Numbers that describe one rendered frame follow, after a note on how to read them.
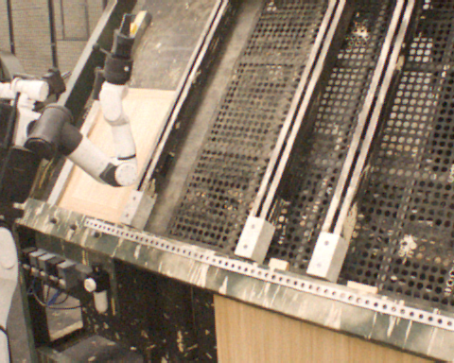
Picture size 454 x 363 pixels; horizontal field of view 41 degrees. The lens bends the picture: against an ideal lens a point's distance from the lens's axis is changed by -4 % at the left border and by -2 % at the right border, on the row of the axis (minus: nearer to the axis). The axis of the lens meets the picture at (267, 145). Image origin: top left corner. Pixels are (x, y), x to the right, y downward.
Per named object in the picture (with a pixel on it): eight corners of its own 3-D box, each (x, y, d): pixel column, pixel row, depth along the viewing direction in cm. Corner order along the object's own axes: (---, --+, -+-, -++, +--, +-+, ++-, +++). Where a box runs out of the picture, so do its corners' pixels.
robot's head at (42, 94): (35, 105, 202) (42, 79, 203) (8, 100, 203) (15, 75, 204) (43, 109, 209) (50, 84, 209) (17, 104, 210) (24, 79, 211)
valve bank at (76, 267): (13, 295, 242) (5, 239, 237) (43, 283, 253) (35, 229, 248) (89, 332, 213) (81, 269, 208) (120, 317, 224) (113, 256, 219)
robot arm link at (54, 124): (73, 158, 188) (40, 130, 181) (57, 165, 193) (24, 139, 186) (87, 129, 196) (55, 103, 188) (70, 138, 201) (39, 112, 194)
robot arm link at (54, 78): (47, 65, 263) (26, 77, 255) (60, 65, 257) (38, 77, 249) (58, 91, 269) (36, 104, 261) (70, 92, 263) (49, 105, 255)
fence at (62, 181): (53, 206, 254) (46, 202, 251) (144, 16, 283) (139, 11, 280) (61, 208, 251) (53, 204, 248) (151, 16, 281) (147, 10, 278)
